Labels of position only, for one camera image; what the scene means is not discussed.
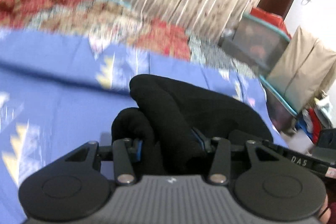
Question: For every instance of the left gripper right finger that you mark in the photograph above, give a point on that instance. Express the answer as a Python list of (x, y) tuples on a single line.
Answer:
[(221, 146)]

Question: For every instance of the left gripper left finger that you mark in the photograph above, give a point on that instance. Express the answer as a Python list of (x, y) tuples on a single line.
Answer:
[(133, 148)]

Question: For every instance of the black pants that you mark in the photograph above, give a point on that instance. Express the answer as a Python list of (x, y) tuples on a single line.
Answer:
[(168, 111)]

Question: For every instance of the right hand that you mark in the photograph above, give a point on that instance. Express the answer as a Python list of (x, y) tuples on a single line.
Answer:
[(327, 213)]

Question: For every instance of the beige fabric bag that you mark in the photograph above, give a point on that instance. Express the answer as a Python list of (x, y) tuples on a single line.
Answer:
[(306, 68)]

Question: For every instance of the blue patterned bedsheet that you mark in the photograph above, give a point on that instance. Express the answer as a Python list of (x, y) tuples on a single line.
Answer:
[(56, 96)]

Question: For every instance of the clear plastic storage box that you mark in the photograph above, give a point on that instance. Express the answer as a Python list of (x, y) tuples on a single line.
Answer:
[(256, 43)]

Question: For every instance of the red floral blanket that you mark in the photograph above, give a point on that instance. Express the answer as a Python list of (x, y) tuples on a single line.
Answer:
[(112, 22)]

